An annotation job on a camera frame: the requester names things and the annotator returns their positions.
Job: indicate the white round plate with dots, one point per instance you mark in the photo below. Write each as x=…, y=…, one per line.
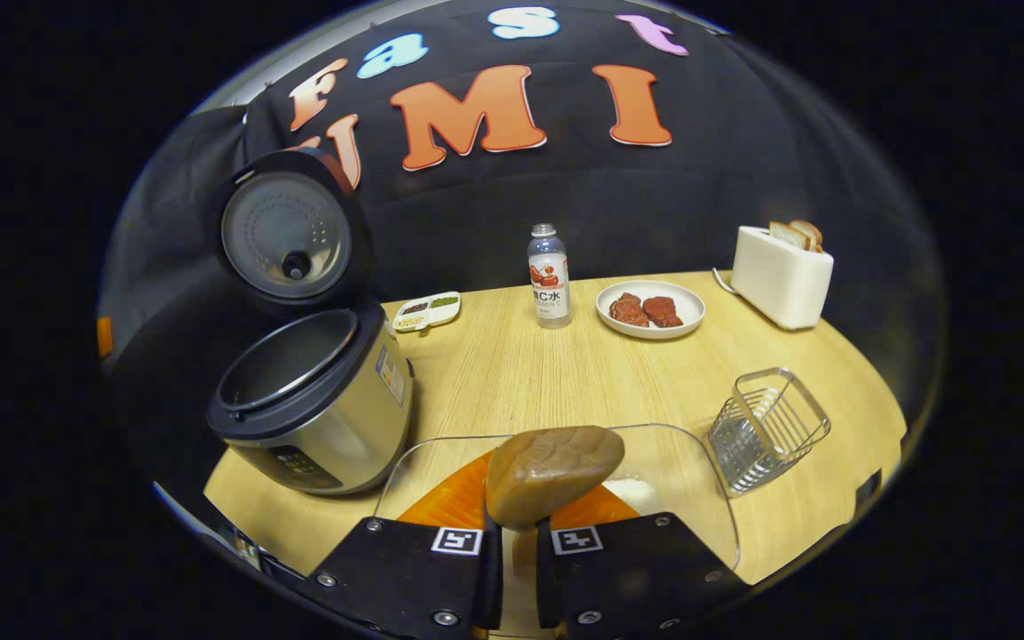
x=690, y=307

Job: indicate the toast bread slice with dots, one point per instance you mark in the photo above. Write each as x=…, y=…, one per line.
x=786, y=236
x=812, y=236

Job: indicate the white rice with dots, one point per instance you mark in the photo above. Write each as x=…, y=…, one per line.
x=636, y=493

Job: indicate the white toaster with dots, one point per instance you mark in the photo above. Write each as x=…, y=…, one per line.
x=779, y=284

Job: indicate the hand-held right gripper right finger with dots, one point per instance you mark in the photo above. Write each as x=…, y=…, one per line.
x=546, y=578

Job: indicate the white divided bean dish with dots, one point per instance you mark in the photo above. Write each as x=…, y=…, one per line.
x=428, y=311

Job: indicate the clear plastic rice box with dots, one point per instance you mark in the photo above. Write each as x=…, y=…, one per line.
x=681, y=480

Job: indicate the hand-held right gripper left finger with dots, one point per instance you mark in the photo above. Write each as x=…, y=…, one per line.
x=492, y=578

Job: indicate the red meat piece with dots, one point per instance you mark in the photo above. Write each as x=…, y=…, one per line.
x=628, y=310
x=663, y=312

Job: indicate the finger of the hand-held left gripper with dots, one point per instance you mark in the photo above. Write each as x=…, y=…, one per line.
x=104, y=336

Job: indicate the wooden spoon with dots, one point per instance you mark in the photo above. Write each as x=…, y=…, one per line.
x=552, y=471

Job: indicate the silver black rice cooker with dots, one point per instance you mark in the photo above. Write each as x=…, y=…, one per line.
x=325, y=418

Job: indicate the small printed card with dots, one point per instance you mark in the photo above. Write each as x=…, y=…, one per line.
x=248, y=549

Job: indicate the clear drink bottle red label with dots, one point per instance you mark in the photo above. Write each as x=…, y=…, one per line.
x=549, y=293

